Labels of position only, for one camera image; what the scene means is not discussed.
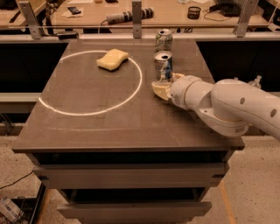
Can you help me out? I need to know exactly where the metal bracket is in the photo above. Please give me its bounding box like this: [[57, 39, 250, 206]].
[[132, 0, 142, 39], [18, 1, 42, 39], [234, 0, 259, 38]]

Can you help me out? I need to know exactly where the black floor cable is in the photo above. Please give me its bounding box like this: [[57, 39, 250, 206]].
[[0, 171, 34, 191]]

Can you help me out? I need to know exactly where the metal bracket middle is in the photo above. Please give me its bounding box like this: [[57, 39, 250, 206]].
[[132, 0, 142, 39]]

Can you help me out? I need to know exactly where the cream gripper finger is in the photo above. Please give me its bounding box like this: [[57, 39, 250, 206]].
[[171, 73, 184, 82], [151, 81, 171, 101]]

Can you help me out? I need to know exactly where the metal bracket left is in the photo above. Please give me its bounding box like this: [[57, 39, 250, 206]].
[[18, 1, 42, 39]]

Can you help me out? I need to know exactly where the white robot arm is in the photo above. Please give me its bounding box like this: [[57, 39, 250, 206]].
[[151, 73, 280, 140]]

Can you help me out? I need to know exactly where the clear sanitizer bottle right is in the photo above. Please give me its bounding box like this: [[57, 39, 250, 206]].
[[248, 75, 262, 88]]

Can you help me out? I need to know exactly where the black bin on floor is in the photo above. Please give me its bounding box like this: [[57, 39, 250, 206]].
[[0, 184, 46, 224]]

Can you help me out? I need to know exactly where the black phone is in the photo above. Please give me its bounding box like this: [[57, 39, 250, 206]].
[[68, 7, 81, 15]]

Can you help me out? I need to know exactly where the yellow sponge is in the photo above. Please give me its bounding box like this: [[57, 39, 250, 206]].
[[96, 49, 129, 71]]

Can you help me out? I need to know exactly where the lower grey drawer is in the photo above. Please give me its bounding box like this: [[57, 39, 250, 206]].
[[57, 201, 212, 224]]

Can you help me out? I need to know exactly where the black mesh cup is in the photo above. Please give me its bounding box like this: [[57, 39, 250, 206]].
[[187, 6, 201, 19]]

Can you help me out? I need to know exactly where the metal bracket right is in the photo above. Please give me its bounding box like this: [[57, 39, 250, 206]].
[[234, 0, 259, 38]]

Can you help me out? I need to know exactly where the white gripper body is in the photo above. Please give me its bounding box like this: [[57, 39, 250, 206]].
[[170, 75, 201, 109]]

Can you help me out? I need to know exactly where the grey drawer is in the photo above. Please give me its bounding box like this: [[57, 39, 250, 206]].
[[33, 163, 229, 189], [57, 201, 212, 224]]

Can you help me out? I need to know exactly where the upper grey drawer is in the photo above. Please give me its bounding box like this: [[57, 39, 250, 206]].
[[33, 163, 229, 189]]

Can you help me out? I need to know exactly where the white green 7up can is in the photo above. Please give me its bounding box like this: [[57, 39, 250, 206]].
[[155, 29, 172, 53]]

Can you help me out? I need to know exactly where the silver blue redbull can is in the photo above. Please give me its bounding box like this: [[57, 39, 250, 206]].
[[154, 51, 172, 81]]

